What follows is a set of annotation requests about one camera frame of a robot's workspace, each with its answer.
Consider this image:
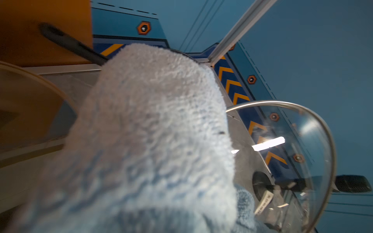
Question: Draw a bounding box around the glass lid with black strap handle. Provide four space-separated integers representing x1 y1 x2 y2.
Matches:
1 62 77 151

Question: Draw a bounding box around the light blue cloth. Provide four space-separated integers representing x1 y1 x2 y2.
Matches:
7 44 270 233

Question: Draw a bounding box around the aluminium corner post right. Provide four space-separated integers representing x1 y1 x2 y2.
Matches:
208 0 277 66

